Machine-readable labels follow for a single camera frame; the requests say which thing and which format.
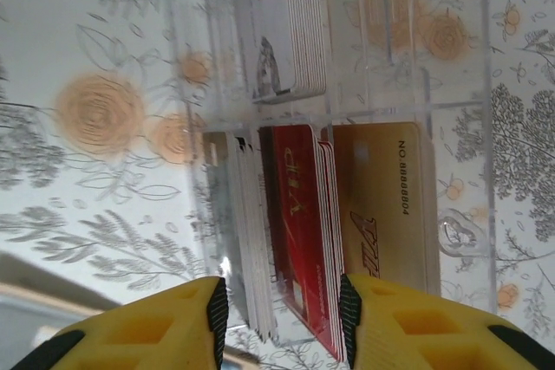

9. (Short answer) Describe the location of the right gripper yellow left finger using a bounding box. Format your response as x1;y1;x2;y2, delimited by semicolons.
12;276;229;370

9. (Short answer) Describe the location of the gold card stack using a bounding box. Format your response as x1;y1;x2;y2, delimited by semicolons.
331;121;443;297

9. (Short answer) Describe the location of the clear acrylic card organizer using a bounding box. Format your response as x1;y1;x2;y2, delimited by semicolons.
173;0;498;354

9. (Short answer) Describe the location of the red card stack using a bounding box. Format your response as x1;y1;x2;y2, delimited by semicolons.
258;123;348;362

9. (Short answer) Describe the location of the silver card stack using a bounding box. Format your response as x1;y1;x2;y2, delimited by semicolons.
240;0;329;101

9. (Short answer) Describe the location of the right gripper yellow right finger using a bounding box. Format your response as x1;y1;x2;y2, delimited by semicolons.
340;273;555;370

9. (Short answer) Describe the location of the black card stack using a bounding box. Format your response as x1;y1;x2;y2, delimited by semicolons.
203;131;278;341

